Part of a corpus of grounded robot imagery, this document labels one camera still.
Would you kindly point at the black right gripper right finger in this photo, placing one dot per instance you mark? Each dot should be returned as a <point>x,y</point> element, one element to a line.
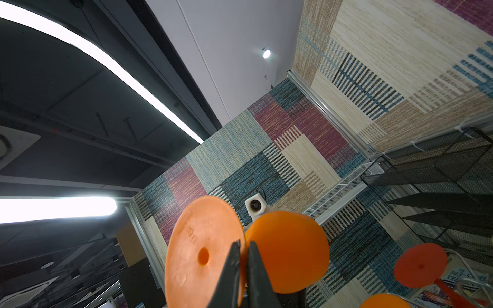
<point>259,289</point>

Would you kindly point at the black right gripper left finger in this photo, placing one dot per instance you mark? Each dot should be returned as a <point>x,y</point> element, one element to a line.
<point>228,287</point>

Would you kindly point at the orange wine glass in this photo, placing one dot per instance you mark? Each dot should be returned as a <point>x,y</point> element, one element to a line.
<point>385,301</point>
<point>293,247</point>

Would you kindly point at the orange wine glass front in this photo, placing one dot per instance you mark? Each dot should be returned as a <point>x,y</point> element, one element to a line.
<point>385,301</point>

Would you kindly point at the red plastic wine glass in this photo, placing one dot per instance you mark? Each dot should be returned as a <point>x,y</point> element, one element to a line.
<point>422,266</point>

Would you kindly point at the black mesh shelf rack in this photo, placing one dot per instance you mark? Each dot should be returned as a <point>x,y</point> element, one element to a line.
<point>442,189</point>

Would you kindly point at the chrome wine glass rack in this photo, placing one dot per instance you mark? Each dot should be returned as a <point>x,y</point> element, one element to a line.
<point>484,287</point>

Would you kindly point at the treehouse paperback book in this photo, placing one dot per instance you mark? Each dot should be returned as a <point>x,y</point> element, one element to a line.
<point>433,296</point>

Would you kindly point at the white external camera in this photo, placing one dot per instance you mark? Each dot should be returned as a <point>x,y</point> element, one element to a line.
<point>257,206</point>

